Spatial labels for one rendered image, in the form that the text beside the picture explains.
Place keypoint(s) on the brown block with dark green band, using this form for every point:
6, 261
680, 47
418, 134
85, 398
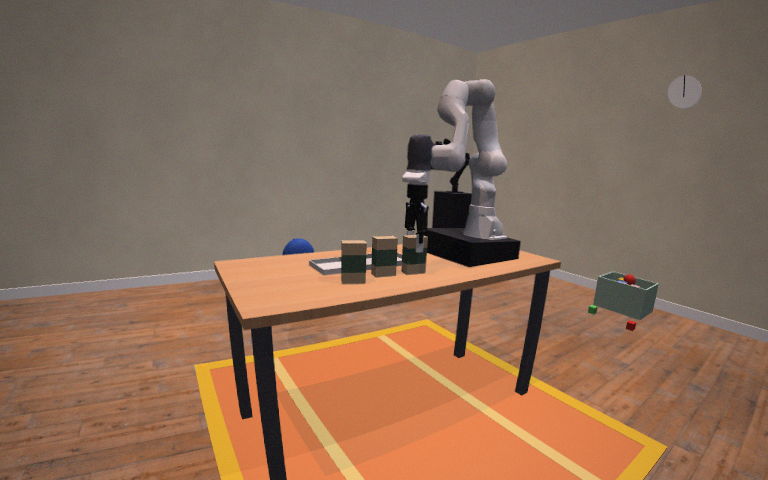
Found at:
384, 256
353, 255
412, 262

